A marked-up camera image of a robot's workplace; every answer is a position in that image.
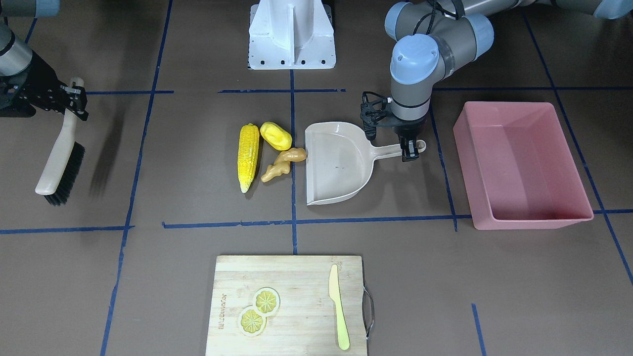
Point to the lower lemon slice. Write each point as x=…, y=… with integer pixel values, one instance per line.
x=250, y=322

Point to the beige plastic dustpan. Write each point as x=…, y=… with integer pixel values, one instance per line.
x=340, y=161

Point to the upper lemon slice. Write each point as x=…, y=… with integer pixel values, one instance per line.
x=266, y=301

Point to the pink plastic bin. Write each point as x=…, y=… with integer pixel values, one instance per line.
x=517, y=168

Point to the yellow-green plastic knife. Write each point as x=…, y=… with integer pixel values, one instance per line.
x=334, y=292

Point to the tan toy ginger root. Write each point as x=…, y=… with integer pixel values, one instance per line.
x=282, y=164

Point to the metal cutting board handle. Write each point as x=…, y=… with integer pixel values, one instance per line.
x=368, y=311

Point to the lemon slice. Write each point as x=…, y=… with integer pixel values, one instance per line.
x=250, y=322
x=266, y=301

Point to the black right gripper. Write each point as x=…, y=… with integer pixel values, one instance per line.
x=30, y=88

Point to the beige hand brush black bristles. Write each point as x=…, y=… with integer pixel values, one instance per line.
x=63, y=164

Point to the yellow toy corn cob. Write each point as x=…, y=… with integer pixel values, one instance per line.
x=247, y=155

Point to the bamboo cutting board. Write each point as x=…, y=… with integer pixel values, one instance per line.
x=304, y=324

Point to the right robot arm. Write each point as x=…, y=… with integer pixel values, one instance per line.
x=16, y=55

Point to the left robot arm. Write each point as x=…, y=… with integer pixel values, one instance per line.
x=434, y=39

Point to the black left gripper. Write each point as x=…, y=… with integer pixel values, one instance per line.
x=408, y=128

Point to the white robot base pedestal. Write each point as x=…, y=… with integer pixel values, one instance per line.
x=291, y=34

